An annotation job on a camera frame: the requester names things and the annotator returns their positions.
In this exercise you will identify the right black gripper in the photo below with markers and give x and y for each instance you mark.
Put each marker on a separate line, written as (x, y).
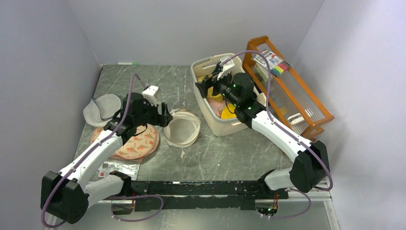
(208, 82)

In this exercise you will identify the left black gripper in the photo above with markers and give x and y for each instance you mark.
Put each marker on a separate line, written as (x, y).
(162, 120)

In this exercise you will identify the white mesh laundry bag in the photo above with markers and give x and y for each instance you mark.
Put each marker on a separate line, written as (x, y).
(183, 130)

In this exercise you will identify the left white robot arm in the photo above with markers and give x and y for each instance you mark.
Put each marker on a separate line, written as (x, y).
(68, 194)

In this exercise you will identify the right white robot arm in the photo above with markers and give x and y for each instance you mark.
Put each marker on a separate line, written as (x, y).
(310, 159)

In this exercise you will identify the cream plastic laundry basket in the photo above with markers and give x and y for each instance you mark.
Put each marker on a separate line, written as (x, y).
(240, 92)

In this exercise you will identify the pink bra in basket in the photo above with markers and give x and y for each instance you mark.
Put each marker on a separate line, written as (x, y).
(217, 107)

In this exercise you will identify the floral pink laundry bag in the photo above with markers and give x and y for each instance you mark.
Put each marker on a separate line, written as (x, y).
(138, 147)

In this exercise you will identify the yellow bra in basket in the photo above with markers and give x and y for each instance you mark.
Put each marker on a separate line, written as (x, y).
(228, 112)

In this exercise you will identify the green white marker pen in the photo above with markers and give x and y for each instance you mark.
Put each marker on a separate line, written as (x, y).
(127, 63)

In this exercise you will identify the coloured marker pen pack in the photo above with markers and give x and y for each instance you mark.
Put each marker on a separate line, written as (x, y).
(277, 64)

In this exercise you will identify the orange wooden rack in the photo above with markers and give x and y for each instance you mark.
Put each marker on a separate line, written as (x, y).
(291, 100)

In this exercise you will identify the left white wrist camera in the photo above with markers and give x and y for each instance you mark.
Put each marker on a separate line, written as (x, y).
(151, 94)

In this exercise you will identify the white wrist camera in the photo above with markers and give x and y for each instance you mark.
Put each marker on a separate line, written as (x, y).
(223, 68)
(151, 94)

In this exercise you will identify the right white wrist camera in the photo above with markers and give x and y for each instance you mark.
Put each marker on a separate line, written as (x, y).
(223, 68)

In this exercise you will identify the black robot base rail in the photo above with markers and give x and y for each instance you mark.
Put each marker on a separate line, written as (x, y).
(152, 195)

